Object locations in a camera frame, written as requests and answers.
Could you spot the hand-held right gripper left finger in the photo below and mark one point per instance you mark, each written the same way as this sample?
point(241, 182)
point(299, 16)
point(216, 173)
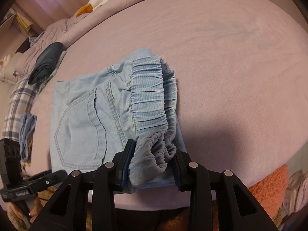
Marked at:
point(126, 161)

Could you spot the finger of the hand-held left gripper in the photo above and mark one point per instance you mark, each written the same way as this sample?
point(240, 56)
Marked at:
point(53, 176)

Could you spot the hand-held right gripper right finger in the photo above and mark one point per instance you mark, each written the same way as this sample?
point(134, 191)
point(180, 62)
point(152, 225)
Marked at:
point(177, 173)

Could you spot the light blue denim pants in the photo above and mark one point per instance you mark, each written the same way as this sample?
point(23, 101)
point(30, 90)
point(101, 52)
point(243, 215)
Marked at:
point(84, 125)

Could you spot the person's left hand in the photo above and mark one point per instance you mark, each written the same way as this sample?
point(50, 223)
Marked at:
point(36, 207)

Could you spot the beige printed cloth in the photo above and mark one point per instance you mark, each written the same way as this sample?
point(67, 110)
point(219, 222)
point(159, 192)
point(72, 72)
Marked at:
point(28, 146)

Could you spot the blue jeans pile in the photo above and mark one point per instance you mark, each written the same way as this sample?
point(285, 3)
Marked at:
point(26, 134)

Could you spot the plaid cloth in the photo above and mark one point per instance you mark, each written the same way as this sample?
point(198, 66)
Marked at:
point(19, 101)

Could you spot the beige pillow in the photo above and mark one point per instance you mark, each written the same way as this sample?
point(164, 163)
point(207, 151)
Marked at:
point(9, 69)

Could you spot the grey-green folded cloth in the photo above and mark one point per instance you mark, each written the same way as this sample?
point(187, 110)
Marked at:
point(51, 77)

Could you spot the dark folded jeans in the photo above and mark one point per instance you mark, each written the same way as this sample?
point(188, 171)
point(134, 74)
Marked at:
point(45, 62)

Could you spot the pink bed sheet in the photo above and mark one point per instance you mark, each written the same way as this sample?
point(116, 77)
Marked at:
point(216, 65)

